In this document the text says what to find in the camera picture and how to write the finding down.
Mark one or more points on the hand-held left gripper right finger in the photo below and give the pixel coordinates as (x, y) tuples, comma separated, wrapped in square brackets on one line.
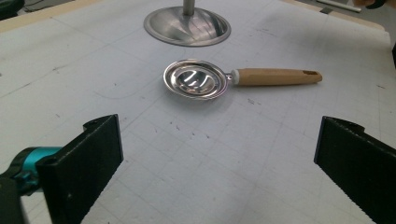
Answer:
[(358, 165)]

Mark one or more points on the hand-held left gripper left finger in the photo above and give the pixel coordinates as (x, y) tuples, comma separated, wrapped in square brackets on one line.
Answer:
[(84, 168)]

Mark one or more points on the white metal bar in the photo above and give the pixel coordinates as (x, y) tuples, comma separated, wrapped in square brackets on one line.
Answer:
[(339, 5)]

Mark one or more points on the metal stand with round base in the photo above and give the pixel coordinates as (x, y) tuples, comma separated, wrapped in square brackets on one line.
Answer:
[(186, 28)]

